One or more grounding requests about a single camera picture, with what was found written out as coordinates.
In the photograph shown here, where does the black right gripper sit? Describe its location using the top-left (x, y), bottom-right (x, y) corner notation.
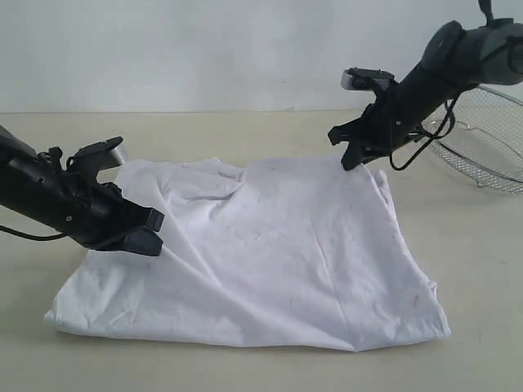
top-left (328, 87), bottom-right (433, 171)

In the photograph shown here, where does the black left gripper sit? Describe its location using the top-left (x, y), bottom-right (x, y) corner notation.
top-left (7, 158), bottom-right (163, 256)

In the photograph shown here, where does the white t-shirt red print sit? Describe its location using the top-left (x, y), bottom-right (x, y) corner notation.
top-left (44, 157), bottom-right (450, 352)

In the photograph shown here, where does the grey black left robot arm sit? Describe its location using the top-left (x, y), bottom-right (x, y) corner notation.
top-left (1, 128), bottom-right (164, 256)

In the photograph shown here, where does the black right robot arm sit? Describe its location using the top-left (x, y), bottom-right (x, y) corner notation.
top-left (328, 18), bottom-right (522, 171)

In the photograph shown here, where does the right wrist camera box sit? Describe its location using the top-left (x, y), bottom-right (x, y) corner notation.
top-left (341, 67), bottom-right (396, 91)

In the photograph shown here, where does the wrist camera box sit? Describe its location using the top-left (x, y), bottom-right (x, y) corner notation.
top-left (341, 67), bottom-right (396, 91)
top-left (38, 136), bottom-right (126, 180)

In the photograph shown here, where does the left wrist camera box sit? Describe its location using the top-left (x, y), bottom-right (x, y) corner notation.
top-left (38, 136), bottom-right (126, 180)

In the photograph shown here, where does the metal wire mesh basket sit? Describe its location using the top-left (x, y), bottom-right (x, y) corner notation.
top-left (428, 87), bottom-right (522, 194)

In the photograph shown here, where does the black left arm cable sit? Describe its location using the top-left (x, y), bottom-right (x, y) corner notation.
top-left (0, 224), bottom-right (65, 242)

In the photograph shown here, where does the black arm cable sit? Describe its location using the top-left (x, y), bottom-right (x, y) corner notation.
top-left (387, 0), bottom-right (523, 172)
top-left (0, 224), bottom-right (65, 242)

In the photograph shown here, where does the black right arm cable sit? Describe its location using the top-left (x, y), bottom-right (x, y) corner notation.
top-left (387, 0), bottom-right (523, 172)

